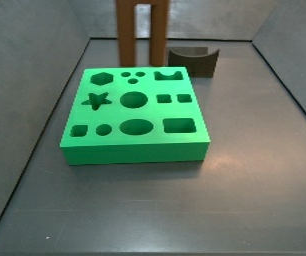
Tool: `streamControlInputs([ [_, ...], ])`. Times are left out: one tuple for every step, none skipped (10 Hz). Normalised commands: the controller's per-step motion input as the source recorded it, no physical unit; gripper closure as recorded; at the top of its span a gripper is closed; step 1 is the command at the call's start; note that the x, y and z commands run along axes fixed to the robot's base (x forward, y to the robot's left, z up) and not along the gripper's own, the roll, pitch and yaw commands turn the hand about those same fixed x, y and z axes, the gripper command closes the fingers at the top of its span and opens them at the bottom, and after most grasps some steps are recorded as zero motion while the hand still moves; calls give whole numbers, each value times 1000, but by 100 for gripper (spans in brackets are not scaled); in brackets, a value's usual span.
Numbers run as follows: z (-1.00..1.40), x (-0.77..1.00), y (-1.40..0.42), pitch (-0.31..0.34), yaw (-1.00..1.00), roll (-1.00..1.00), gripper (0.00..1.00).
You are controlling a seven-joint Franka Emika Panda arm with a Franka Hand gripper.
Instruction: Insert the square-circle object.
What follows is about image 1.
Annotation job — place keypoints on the brown two-pronged peg object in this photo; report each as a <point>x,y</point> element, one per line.
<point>127,26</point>

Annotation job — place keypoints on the dark grey curved block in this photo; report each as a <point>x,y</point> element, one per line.
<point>197,59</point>

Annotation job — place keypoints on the green shape sorter block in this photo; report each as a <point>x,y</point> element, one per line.
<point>135,115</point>

